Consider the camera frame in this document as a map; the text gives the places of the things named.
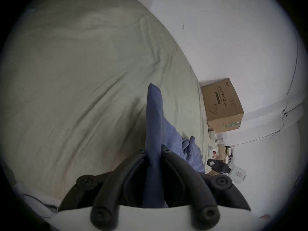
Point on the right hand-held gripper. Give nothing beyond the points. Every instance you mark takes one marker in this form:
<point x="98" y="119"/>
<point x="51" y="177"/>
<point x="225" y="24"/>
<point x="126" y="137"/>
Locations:
<point x="238" y="175"/>

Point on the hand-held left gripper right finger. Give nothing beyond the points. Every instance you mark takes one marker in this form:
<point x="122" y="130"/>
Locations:
<point x="192" y="184"/>

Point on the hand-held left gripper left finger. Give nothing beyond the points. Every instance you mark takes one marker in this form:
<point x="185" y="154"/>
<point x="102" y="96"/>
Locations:
<point x="109" y="184"/>

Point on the dark blue shirt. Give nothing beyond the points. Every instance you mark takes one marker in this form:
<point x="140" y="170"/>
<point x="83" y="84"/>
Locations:
<point x="155" y="129"/>

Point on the brown cardboard carton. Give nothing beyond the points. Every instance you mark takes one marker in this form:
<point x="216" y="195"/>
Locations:
<point x="222" y="105"/>

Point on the bed with pale green sheet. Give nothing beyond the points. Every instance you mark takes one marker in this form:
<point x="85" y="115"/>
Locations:
<point x="79" y="80"/>

